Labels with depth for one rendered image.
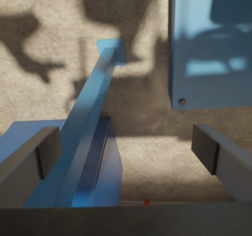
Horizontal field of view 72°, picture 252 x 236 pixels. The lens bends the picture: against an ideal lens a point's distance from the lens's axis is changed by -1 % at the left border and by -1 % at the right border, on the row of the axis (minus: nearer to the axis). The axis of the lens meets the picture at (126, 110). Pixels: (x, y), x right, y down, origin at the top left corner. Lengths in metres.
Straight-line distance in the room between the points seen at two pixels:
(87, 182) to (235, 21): 0.89
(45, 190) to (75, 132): 0.14
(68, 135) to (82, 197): 0.47
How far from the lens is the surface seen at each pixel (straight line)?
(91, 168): 0.91
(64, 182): 0.35
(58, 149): 0.17
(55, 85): 1.12
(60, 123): 1.24
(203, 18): 0.78
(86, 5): 0.90
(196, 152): 0.17
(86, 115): 0.46
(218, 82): 0.91
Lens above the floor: 0.85
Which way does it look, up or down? 51 degrees down
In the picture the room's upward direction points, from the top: 172 degrees counter-clockwise
